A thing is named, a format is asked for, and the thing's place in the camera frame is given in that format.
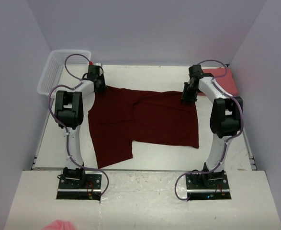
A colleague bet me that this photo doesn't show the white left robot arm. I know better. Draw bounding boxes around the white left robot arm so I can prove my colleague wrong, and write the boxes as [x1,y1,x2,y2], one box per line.
[49,63,106,181]

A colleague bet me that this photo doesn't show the folded pink t shirt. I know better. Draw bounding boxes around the folded pink t shirt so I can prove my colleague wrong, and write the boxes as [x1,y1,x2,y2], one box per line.
[203,68,239,96]

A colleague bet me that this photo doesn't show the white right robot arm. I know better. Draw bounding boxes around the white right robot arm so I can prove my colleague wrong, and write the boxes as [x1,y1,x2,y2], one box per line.
[181,64,244,174]

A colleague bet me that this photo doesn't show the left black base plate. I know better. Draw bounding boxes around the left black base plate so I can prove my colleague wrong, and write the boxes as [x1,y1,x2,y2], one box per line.
[56,173,102,201]

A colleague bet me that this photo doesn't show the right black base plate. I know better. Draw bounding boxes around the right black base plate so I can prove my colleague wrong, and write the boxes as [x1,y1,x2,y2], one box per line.
[185,171,231,201]

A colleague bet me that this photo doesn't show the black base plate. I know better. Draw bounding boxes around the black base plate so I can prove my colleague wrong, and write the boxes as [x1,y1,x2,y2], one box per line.
[56,173,102,201]
[185,171,231,201]

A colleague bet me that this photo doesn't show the pink cloth at bottom edge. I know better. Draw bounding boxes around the pink cloth at bottom edge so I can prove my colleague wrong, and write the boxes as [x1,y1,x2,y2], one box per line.
[42,220,76,230]

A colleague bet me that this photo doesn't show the aluminium table edge rail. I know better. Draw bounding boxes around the aluminium table edge rail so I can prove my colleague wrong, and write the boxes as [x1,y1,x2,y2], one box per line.
[243,130,257,171]

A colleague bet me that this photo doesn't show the white plastic basket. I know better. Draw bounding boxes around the white plastic basket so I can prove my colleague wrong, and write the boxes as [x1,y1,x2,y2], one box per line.
[37,49,91,96]

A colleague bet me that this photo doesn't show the dark red t shirt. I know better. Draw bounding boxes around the dark red t shirt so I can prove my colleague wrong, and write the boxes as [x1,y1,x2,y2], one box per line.
[88,86,199,168]

